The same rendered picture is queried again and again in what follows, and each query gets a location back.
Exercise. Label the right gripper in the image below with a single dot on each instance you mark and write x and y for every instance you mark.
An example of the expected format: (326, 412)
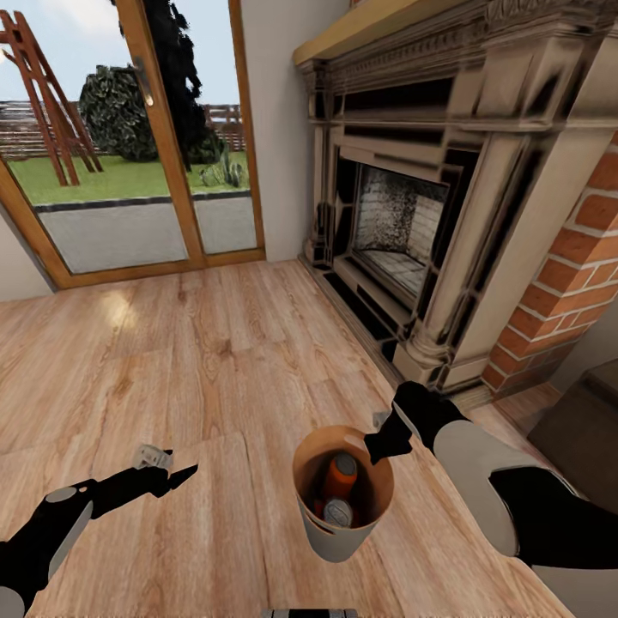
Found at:
(386, 444)

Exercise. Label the can of soda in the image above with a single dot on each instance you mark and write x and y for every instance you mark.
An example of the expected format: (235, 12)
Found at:
(340, 479)
(317, 505)
(337, 513)

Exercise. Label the trash can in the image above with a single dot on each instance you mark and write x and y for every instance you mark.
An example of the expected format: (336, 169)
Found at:
(371, 495)

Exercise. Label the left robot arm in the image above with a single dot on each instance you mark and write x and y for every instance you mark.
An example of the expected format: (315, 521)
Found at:
(29, 560)

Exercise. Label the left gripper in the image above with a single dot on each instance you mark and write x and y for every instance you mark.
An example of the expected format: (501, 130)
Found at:
(150, 480)

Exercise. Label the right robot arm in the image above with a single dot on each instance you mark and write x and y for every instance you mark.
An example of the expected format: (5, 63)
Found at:
(523, 508)

